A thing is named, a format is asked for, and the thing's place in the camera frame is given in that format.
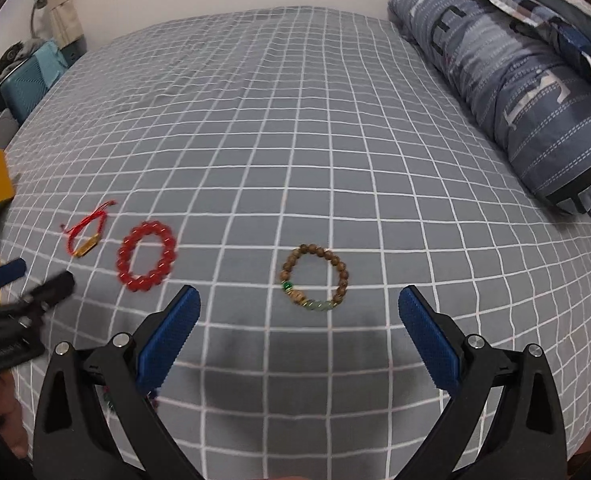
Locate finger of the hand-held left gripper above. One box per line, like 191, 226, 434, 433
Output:
0, 258, 27, 295
0, 272, 75, 328

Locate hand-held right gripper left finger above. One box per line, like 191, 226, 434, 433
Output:
33, 284, 202, 480

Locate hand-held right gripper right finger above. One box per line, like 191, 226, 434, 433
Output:
398, 285, 569, 480

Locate red bead bracelet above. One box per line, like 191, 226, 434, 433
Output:
118, 220, 179, 290

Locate wooden bead bracelet green beads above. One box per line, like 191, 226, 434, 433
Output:
280, 243, 350, 312

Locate teal suitcase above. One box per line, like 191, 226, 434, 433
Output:
0, 42, 71, 123

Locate black bag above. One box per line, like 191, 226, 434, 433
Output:
0, 40, 41, 73

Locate bed with grey checked sheet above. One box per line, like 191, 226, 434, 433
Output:
0, 6, 591, 480

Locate beige curtain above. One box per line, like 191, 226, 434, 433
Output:
40, 0, 87, 61

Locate grey pillow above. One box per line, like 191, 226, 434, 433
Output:
388, 0, 591, 222

